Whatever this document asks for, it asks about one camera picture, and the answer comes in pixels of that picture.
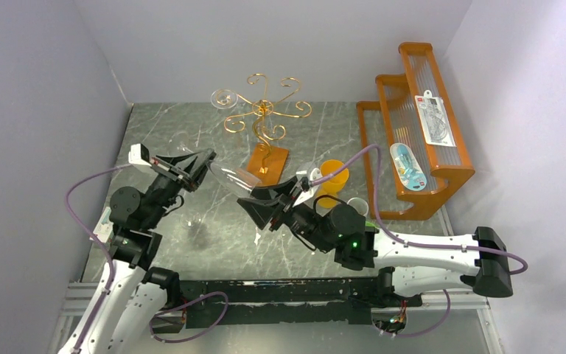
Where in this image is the orange wooden tiered shelf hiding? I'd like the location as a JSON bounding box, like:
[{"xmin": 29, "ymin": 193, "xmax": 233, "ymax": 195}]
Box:
[{"xmin": 356, "ymin": 42, "xmax": 475, "ymax": 221}]

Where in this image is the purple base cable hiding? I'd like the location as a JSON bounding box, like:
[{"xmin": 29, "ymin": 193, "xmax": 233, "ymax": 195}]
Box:
[
  {"xmin": 375, "ymin": 288, "xmax": 455, "ymax": 340},
  {"xmin": 148, "ymin": 291, "xmax": 230, "ymax": 344}
]

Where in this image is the blue packaged item on shelf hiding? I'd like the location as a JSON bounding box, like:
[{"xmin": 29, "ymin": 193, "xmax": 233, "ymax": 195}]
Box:
[{"xmin": 390, "ymin": 143, "xmax": 428, "ymax": 192}]

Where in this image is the small blue white packet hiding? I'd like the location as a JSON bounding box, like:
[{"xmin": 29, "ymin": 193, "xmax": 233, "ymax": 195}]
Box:
[{"xmin": 93, "ymin": 206, "xmax": 113, "ymax": 243}]

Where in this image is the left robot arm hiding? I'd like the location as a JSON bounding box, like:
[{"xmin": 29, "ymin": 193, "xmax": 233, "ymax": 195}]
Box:
[{"xmin": 59, "ymin": 144, "xmax": 217, "ymax": 353}]

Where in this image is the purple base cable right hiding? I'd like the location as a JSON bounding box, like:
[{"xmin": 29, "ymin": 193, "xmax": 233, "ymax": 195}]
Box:
[{"xmin": 375, "ymin": 288, "xmax": 455, "ymax": 340}]

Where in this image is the orange plastic goblet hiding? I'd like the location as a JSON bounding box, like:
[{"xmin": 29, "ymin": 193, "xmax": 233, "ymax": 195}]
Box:
[{"xmin": 315, "ymin": 159, "xmax": 351, "ymax": 210}]

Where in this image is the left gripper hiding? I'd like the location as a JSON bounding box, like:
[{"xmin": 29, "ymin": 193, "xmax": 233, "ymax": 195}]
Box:
[{"xmin": 144, "ymin": 149, "xmax": 217, "ymax": 229}]

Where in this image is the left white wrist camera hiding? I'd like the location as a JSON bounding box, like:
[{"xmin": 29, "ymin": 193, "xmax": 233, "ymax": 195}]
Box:
[{"xmin": 127, "ymin": 143, "xmax": 153, "ymax": 174}]

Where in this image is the white packaged item on shelf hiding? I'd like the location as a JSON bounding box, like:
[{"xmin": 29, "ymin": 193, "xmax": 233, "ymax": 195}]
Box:
[{"xmin": 414, "ymin": 90, "xmax": 456, "ymax": 148}]

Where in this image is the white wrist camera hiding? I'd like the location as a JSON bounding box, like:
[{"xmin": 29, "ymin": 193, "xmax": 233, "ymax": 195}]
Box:
[
  {"xmin": 293, "ymin": 162, "xmax": 323, "ymax": 207},
  {"xmin": 127, "ymin": 143, "xmax": 153, "ymax": 174}
]

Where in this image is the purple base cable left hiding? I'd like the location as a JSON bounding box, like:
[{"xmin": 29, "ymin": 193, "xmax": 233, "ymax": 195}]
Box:
[{"xmin": 148, "ymin": 291, "xmax": 230, "ymax": 344}]

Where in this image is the green plastic goblet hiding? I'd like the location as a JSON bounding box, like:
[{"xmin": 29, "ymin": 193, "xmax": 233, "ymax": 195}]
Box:
[{"xmin": 365, "ymin": 221, "xmax": 378, "ymax": 229}]

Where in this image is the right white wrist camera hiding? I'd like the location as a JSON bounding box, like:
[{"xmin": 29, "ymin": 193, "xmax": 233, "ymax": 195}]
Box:
[{"xmin": 293, "ymin": 162, "xmax": 323, "ymax": 207}]

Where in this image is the clear wine glass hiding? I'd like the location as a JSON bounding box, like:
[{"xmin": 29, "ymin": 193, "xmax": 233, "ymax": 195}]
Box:
[
  {"xmin": 179, "ymin": 210, "xmax": 202, "ymax": 230},
  {"xmin": 167, "ymin": 131, "xmax": 262, "ymax": 198},
  {"xmin": 210, "ymin": 88, "xmax": 252, "ymax": 135}
]

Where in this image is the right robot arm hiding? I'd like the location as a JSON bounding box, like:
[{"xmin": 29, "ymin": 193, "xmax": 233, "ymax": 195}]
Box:
[{"xmin": 237, "ymin": 177, "xmax": 514, "ymax": 306}]

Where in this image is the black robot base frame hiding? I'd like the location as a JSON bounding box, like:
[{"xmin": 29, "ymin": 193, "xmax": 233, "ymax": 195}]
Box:
[{"xmin": 139, "ymin": 267, "xmax": 423, "ymax": 329}]

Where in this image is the gold wire wine glass rack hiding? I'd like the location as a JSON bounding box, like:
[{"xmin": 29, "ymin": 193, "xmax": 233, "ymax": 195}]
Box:
[{"xmin": 214, "ymin": 73, "xmax": 313, "ymax": 148}]

